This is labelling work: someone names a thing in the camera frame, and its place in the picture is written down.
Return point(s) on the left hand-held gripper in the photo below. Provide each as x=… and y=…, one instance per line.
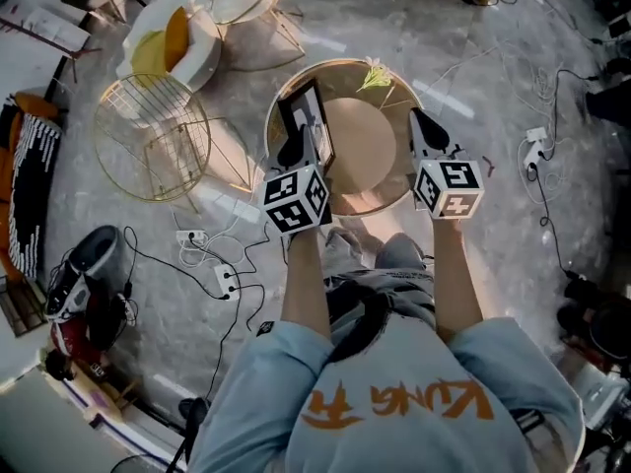
x=296, y=200

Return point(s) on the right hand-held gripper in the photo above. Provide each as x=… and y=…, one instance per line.
x=451, y=185

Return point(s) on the black picture frame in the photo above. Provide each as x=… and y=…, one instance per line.
x=315, y=111

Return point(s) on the person's right forearm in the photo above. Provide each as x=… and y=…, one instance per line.
x=456, y=274

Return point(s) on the person's left forearm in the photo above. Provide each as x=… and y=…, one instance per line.
x=306, y=284

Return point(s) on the round glass table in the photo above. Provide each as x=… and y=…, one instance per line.
x=360, y=136

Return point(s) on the white power strip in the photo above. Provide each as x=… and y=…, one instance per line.
x=191, y=237
x=226, y=281
x=535, y=146

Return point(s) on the grey jeans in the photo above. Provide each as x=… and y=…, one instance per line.
x=394, y=269

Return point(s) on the yellow-green artificial flower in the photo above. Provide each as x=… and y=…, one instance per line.
x=375, y=76

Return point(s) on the white armchair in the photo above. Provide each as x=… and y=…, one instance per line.
x=199, y=42

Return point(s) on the grey cylindrical bin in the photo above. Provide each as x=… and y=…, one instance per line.
x=98, y=249

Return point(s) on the orange cushion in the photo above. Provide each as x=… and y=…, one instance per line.
x=176, y=35

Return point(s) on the yellow cushion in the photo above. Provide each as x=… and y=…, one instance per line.
x=148, y=52

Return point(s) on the light blue shirt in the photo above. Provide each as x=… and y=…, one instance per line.
x=394, y=412

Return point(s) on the black tripod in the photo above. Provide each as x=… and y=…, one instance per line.
x=192, y=412

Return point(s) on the red object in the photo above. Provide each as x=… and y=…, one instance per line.
x=79, y=340

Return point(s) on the black white striped rug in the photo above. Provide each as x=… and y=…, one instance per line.
x=29, y=190

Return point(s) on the white desk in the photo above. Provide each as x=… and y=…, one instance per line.
x=29, y=57

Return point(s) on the black camera equipment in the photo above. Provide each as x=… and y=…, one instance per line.
x=596, y=313

